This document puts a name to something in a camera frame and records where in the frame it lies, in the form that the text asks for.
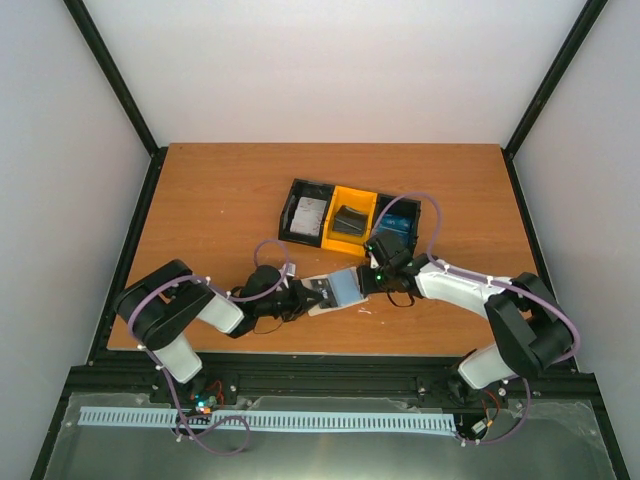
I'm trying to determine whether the black right card bin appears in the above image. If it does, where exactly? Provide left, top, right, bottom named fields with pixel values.
left=371, top=194, right=421, bottom=252

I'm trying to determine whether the black left card bin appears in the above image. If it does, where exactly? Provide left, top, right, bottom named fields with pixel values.
left=278, top=179, right=335, bottom=248

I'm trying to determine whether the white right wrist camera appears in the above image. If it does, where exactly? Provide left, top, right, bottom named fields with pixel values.
left=366, top=251, right=379, bottom=269

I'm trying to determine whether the white card stack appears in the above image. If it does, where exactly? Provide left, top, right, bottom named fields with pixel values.
left=289, top=197, right=327, bottom=237

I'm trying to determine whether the black frame post left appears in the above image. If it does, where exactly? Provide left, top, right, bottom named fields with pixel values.
left=63, top=0, right=169, bottom=157

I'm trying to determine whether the black frame post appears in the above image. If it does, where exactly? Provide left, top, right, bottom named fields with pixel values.
left=63, top=0, right=169, bottom=157
left=503, top=0, right=609, bottom=157

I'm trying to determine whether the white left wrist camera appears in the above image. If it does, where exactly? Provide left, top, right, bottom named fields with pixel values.
left=280, top=262, right=296, bottom=279

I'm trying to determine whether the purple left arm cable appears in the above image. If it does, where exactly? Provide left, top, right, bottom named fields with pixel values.
left=127, top=238, right=296, bottom=455

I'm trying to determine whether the black frame post right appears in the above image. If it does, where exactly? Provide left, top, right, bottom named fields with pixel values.
left=503, top=0, right=609, bottom=157

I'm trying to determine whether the black card bin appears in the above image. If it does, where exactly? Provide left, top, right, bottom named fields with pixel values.
left=371, top=194, right=421, bottom=252
left=278, top=179, right=335, bottom=248

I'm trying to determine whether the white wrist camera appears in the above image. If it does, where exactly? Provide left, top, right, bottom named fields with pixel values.
left=280, top=262, right=296, bottom=279
left=366, top=251, right=379, bottom=269

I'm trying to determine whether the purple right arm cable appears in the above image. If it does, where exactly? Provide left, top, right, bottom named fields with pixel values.
left=369, top=191, right=582, bottom=447

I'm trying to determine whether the yellow middle card bin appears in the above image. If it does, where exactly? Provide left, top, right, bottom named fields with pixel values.
left=321, top=185, right=378, bottom=257

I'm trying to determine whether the light blue cable duct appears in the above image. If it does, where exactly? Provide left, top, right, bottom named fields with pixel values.
left=77, top=406, right=456, bottom=436

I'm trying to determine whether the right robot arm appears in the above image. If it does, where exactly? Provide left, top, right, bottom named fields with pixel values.
left=357, top=231, right=580, bottom=405

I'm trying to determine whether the blue card stack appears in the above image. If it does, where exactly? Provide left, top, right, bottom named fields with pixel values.
left=374, top=213, right=413, bottom=246

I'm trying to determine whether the beige card holder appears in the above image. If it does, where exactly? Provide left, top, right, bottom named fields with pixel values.
left=302, top=267, right=368, bottom=317

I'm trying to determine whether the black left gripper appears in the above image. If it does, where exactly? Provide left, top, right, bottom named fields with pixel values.
left=257, top=280, right=324, bottom=323

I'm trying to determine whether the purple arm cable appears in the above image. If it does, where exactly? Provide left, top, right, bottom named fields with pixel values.
left=369, top=191, right=582, bottom=447
left=127, top=238, right=296, bottom=455

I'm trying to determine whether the black card stack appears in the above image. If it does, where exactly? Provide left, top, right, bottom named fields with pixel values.
left=331, top=205, right=368, bottom=237

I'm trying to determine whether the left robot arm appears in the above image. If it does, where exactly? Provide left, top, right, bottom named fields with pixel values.
left=113, top=259, right=324, bottom=403

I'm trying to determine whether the black front frame rail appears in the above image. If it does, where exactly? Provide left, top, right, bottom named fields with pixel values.
left=64, top=352, right=599, bottom=416

